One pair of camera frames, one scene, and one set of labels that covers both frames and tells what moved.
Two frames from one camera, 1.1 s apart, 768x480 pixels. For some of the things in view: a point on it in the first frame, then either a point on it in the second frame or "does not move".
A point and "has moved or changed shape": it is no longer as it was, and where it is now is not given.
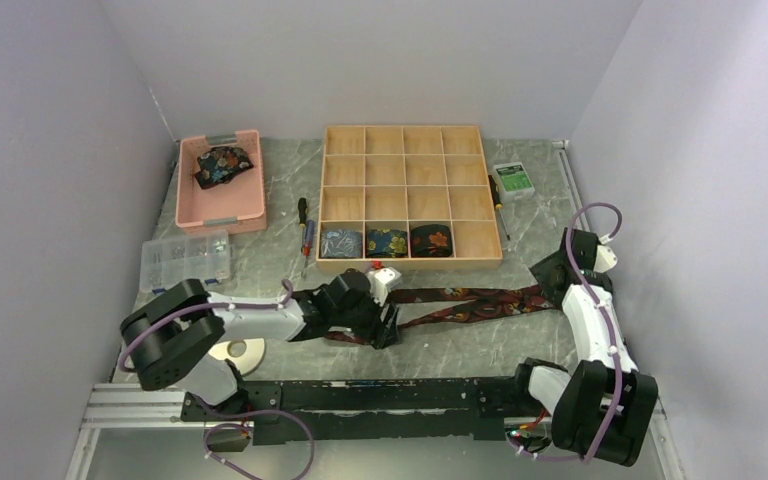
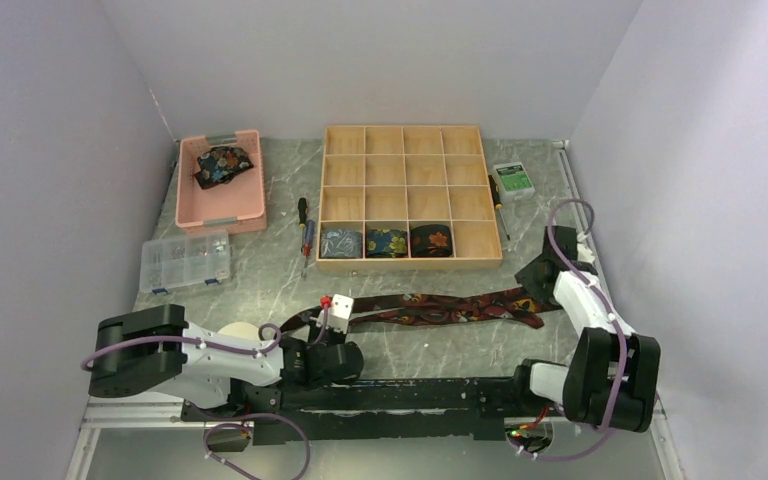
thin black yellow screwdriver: x=498 y=205 does not move
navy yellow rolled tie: x=386 y=243 does not move
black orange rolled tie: x=433 y=240 does not move
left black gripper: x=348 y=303 → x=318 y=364
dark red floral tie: x=420 y=306 has moved or changed shape
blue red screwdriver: x=310 y=231 does not move
